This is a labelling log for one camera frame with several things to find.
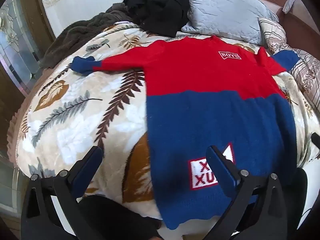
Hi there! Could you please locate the dark brown fleece blanket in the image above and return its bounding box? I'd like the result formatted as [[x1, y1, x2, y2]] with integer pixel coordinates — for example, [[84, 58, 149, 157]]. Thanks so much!
[[40, 2, 133, 69]]

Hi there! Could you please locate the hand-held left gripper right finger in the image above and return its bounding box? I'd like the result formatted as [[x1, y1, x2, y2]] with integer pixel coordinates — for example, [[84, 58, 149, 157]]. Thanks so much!
[[205, 145, 288, 240]]

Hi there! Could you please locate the black garment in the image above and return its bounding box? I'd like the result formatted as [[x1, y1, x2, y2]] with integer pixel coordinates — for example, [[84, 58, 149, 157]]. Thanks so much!
[[123, 0, 190, 37]]

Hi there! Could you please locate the beige patterned pillow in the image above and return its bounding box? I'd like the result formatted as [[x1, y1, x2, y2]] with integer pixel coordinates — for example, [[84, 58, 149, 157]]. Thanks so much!
[[257, 17, 320, 110]]

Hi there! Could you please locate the leaf print fleece blanket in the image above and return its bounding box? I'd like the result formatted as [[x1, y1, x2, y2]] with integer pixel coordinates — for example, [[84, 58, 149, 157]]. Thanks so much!
[[15, 24, 320, 220]]

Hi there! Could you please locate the red and blue sweater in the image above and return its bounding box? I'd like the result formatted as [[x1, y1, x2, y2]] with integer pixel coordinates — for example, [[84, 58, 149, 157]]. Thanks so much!
[[71, 36, 300, 230]]

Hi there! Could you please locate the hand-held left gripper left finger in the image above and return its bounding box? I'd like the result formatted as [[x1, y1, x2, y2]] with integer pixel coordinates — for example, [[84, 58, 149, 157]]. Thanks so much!
[[22, 146, 105, 240]]

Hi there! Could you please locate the frosted glass door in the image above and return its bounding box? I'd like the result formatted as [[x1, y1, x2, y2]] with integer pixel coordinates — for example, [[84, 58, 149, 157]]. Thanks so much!
[[0, 0, 43, 95]]

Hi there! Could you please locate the grey quilted pillow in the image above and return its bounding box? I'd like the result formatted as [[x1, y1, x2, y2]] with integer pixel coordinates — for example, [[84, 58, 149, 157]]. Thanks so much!
[[180, 0, 279, 46]]

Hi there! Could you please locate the white strap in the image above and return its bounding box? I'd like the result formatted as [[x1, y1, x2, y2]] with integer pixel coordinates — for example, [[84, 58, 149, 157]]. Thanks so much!
[[282, 0, 299, 14]]

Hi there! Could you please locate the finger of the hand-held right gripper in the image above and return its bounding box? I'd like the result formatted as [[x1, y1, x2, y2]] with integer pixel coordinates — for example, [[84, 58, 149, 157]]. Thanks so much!
[[311, 132, 320, 153]]

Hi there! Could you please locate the brown padded headboard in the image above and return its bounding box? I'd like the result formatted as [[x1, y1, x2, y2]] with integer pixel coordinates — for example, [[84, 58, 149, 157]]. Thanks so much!
[[259, 0, 320, 60]]

